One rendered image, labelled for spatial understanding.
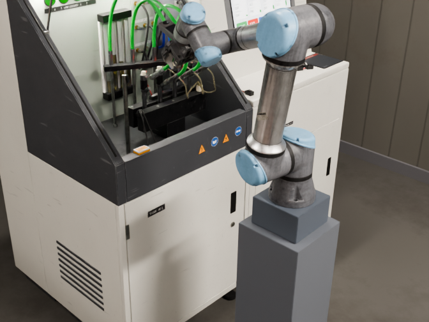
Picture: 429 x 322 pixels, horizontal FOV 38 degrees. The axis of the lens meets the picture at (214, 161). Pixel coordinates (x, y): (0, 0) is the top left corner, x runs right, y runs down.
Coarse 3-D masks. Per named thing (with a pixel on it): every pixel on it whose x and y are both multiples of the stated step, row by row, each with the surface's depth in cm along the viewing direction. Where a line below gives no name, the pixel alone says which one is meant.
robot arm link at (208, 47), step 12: (192, 36) 190; (204, 36) 189; (216, 36) 191; (228, 36) 193; (192, 48) 192; (204, 48) 188; (216, 48) 189; (228, 48) 194; (204, 60) 189; (216, 60) 192
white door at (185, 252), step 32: (224, 160) 248; (160, 192) 226; (192, 192) 240; (224, 192) 255; (128, 224) 220; (160, 224) 232; (192, 224) 247; (224, 224) 263; (128, 256) 225; (160, 256) 239; (192, 256) 254; (224, 256) 272; (160, 288) 246; (192, 288) 262; (224, 288) 280; (160, 320) 253
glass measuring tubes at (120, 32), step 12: (108, 12) 247; (120, 12) 248; (108, 24) 249; (120, 24) 251; (120, 36) 253; (108, 48) 251; (120, 48) 255; (108, 60) 253; (120, 60) 258; (108, 72) 255; (120, 72) 261; (108, 84) 258; (120, 84) 265; (108, 96) 259; (120, 96) 263
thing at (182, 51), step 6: (168, 42) 209; (174, 42) 208; (168, 48) 210; (174, 48) 208; (180, 48) 207; (186, 48) 202; (174, 54) 208; (180, 54) 208; (186, 54) 208; (192, 54) 208; (174, 60) 210; (180, 60) 207; (186, 60) 211
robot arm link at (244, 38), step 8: (320, 8) 160; (328, 16) 161; (256, 24) 187; (328, 24) 160; (232, 32) 195; (240, 32) 192; (248, 32) 188; (328, 32) 161; (232, 40) 194; (240, 40) 192; (248, 40) 189; (232, 48) 195; (240, 48) 195; (248, 48) 193; (256, 48) 192
